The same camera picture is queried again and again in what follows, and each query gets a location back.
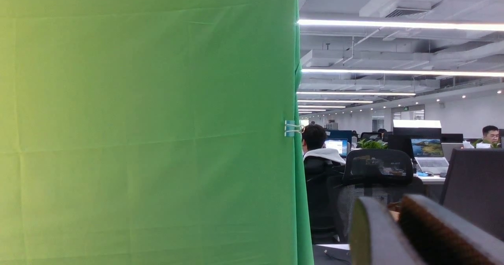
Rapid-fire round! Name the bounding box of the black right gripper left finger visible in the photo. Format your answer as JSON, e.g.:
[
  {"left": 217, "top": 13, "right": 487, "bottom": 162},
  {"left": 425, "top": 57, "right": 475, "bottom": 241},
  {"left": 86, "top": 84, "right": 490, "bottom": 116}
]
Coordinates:
[{"left": 349, "top": 197, "right": 425, "bottom": 265}]

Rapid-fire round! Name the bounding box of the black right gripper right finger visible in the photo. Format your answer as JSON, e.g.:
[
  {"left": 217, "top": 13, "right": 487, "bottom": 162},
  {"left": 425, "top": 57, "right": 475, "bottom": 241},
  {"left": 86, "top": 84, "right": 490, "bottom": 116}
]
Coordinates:
[{"left": 398, "top": 195, "right": 504, "bottom": 265}]

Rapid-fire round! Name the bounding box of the dark monitor back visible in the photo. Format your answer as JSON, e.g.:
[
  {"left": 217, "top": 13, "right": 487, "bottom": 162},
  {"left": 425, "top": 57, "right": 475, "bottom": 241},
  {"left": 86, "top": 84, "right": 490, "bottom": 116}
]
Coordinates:
[{"left": 439, "top": 148, "right": 504, "bottom": 241}]

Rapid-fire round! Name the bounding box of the black mesh office chair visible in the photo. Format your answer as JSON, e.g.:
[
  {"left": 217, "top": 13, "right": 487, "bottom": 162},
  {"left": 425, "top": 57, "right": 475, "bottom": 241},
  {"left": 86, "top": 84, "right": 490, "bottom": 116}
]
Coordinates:
[{"left": 326, "top": 149, "right": 426, "bottom": 243}]

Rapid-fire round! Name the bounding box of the open laptop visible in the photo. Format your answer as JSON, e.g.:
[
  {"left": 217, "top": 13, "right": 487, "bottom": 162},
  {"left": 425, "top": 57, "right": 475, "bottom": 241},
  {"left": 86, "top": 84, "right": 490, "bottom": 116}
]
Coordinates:
[{"left": 410, "top": 138, "right": 449, "bottom": 175}]

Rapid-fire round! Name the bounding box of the person with glasses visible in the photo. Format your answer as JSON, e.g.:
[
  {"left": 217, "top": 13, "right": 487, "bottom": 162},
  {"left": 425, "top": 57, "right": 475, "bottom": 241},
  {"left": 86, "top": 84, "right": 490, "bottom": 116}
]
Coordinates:
[{"left": 472, "top": 125, "right": 500, "bottom": 148}]

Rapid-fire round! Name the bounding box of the person in white hoodie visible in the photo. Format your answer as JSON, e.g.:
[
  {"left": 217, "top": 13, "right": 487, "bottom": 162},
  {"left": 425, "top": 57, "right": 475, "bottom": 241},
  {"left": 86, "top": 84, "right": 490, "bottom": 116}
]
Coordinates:
[{"left": 301, "top": 124, "right": 346, "bottom": 166}]

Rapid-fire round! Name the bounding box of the silver binder clip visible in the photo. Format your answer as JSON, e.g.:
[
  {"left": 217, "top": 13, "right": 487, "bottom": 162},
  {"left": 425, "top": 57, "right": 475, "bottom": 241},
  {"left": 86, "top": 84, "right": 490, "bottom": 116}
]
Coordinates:
[{"left": 284, "top": 120, "right": 303, "bottom": 137}]

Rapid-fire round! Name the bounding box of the green backdrop cloth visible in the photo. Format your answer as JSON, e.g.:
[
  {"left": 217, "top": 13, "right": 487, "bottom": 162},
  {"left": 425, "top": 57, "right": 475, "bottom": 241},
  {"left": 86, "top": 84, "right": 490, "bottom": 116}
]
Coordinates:
[{"left": 1, "top": 0, "right": 314, "bottom": 265}]

